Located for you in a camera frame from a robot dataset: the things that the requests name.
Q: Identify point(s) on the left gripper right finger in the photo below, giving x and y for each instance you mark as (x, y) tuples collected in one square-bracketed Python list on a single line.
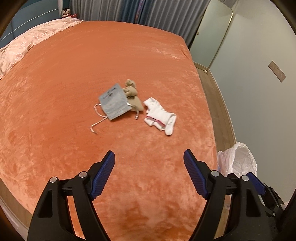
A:
[(244, 220)]

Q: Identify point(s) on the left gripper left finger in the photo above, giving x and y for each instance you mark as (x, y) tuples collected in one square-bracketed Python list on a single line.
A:
[(51, 218)]

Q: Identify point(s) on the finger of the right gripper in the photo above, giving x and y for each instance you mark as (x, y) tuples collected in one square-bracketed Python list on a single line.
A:
[(258, 185)]

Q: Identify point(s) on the white sock red trim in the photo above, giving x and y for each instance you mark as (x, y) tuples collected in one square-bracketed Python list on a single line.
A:
[(157, 116)]

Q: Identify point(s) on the grey cloth pouch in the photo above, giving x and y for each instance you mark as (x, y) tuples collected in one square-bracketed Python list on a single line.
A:
[(114, 102)]

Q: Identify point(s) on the white bag lined trash bin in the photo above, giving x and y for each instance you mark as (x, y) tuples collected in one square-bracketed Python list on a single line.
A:
[(237, 160)]

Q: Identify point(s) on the pink quilt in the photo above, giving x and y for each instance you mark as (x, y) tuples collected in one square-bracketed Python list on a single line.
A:
[(14, 51)]

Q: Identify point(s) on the gold framed floor mirror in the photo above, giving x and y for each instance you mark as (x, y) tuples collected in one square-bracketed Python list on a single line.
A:
[(211, 34)]

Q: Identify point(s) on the grey blue curtain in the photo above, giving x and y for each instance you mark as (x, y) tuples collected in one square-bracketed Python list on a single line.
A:
[(181, 17)]

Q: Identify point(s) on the toys on nightstand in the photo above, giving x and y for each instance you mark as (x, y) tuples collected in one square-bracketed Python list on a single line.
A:
[(67, 13)]

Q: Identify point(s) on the blue upholstered headboard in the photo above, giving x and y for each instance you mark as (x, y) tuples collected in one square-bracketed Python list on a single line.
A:
[(31, 14)]

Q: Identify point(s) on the brown wall switch panel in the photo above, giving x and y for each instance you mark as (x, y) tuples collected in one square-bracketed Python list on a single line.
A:
[(277, 71)]

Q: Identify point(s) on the beige drawstring sachet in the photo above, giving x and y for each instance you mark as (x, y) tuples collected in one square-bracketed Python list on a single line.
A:
[(130, 91)]

